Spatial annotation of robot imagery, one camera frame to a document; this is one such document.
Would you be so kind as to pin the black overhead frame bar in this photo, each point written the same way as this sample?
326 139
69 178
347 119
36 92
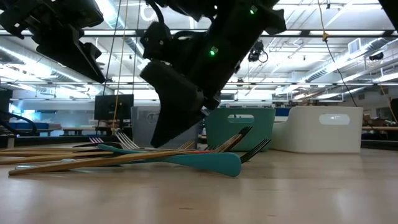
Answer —
342 32

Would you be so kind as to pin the black computer monitor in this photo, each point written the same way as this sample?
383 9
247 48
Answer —
105 107

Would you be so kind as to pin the silver ventilation duct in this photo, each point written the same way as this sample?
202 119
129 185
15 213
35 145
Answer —
342 60

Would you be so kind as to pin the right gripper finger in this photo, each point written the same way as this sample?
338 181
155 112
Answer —
174 105

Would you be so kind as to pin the white plastic bin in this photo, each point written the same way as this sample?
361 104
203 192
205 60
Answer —
311 137

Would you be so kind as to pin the grey translucent plastic bin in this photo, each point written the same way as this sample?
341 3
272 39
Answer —
143 124

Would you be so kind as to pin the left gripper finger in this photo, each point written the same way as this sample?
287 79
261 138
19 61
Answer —
68 53

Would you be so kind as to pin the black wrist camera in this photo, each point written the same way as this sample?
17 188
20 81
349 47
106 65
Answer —
155 40

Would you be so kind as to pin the wooden background table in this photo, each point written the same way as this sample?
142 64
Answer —
77 129

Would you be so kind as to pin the black cabinet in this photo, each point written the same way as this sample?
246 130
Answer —
5 101

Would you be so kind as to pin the teal plastic bin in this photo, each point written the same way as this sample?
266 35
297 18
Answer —
261 133

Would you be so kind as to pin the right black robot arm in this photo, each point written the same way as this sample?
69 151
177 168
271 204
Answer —
186 7

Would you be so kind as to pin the black ceiling-mounted camera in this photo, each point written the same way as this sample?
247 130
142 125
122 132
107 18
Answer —
256 49

